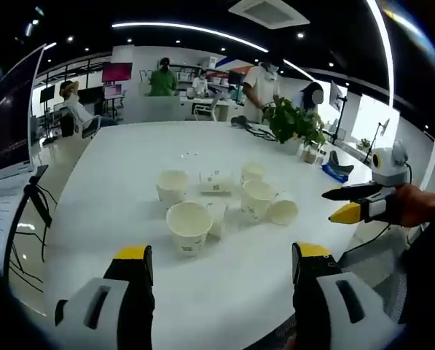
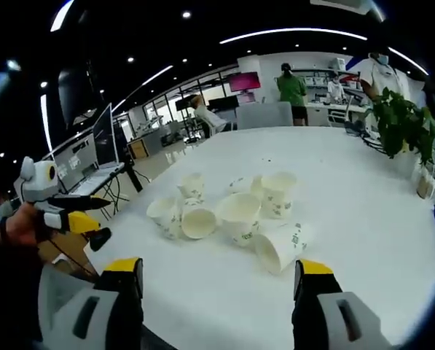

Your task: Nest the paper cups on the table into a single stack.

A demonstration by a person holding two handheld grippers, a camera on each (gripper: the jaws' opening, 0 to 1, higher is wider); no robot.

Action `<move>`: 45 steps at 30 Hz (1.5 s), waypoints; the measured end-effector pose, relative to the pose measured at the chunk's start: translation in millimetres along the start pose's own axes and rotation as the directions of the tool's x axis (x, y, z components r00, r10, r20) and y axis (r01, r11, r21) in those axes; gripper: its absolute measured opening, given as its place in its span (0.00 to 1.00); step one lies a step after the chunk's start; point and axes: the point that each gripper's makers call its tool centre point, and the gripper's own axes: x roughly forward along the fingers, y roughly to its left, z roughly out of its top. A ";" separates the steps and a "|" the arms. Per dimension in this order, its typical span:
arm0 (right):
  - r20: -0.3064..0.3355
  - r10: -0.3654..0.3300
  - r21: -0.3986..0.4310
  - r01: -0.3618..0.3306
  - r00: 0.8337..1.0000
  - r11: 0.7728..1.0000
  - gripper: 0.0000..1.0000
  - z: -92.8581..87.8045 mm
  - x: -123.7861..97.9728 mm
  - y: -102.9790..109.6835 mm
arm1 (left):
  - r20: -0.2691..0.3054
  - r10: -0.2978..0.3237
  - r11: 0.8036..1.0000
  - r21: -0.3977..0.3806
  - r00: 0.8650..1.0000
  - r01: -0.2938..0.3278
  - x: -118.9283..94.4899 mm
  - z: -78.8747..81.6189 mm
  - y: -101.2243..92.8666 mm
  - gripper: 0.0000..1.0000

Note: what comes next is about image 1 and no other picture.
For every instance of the lying cup behind front cup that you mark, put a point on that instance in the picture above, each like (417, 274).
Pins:
(218, 220)

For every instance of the pink wall screen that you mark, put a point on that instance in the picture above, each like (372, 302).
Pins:
(117, 71)

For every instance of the white office chair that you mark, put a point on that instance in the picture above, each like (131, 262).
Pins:
(206, 109)

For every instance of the person's right hand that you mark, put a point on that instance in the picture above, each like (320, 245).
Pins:
(410, 204)

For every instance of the ceiling light strip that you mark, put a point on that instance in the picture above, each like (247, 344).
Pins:
(188, 31)
(384, 51)

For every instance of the person's dark clothing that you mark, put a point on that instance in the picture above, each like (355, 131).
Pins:
(428, 270)

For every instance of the ceiling air vent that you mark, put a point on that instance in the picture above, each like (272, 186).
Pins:
(268, 12)

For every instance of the grey mesh chair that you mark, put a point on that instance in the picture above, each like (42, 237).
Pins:
(374, 266)

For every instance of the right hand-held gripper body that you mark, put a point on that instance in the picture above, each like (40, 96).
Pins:
(388, 167)

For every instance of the white table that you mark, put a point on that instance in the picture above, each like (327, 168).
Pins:
(129, 175)

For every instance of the green potted plant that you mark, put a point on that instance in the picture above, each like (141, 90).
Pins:
(288, 120)

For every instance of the blue and grey object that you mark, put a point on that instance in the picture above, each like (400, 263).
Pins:
(336, 167)

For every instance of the black tripod stand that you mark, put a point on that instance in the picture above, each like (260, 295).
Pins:
(38, 197)

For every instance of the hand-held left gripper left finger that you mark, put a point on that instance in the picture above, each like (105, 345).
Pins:
(104, 321)

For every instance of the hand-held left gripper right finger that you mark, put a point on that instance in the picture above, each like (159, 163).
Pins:
(323, 313)

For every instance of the small glass jar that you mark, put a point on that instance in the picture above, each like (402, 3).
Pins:
(309, 155)

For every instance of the large dark screen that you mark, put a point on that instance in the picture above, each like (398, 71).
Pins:
(9, 109)

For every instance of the white paper cup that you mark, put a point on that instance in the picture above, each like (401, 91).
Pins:
(253, 171)
(171, 189)
(189, 233)
(283, 212)
(256, 200)

